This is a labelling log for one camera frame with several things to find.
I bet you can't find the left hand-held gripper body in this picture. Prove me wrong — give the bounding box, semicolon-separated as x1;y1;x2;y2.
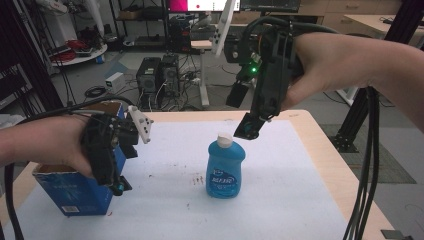
80;105;155;188

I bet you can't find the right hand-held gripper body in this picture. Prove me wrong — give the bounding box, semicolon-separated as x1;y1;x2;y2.
210;0;305;123

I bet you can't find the blue cardboard box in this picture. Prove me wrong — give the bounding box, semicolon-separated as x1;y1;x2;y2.
32;101;129;218

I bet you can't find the blue detergent bottle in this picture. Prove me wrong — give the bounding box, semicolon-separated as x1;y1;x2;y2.
205;132;247;200

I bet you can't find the person's left hand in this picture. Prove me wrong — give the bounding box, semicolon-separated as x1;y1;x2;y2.
39;114;95;178

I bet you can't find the person's right hand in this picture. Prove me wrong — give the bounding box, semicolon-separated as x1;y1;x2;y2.
280;32;338;112

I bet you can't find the white-legged wooden desk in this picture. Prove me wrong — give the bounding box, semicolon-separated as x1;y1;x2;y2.
190;39;214;108

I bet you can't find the dark computer monitor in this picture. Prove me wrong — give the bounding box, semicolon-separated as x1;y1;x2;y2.
239;0;302;13

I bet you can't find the black computer tower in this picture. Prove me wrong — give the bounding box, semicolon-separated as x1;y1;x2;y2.
136;57;162;94
161;54;181;98

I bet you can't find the small white box device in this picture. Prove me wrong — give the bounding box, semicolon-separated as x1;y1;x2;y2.
105;71;126;94

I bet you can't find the white table mat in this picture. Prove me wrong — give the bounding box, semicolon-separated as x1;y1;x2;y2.
2;119;350;240

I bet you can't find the wooden cabinet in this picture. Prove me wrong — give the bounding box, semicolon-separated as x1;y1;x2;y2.
298;0;404;34

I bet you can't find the white crumpled cloth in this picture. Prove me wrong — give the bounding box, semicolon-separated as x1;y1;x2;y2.
0;113;26;130

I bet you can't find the round white table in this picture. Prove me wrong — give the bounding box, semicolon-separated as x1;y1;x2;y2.
49;43;109;67

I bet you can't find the light wooden side desk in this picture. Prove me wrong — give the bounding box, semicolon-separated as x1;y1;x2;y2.
343;13;424;48

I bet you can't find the dark floor mat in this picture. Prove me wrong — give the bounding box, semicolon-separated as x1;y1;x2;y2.
319;123;418;185

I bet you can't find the coiled black floor cable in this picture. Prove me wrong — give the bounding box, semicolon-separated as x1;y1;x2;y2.
84;85;107;100

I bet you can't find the red cable coil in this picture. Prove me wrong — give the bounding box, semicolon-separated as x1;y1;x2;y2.
49;49;77;63
64;39;90;52

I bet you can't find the left gripper black cable bundle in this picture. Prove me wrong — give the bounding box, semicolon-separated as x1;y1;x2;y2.
0;95;135;240

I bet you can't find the gripper black cable bundle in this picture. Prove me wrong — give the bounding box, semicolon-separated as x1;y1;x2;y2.
0;95;135;240
244;15;382;240

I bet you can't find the black metal frame post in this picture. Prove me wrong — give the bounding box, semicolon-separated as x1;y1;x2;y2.
0;0;65;112
328;0;424;154

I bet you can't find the right gripper black cable bundle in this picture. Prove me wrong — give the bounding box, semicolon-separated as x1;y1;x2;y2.
244;15;382;240

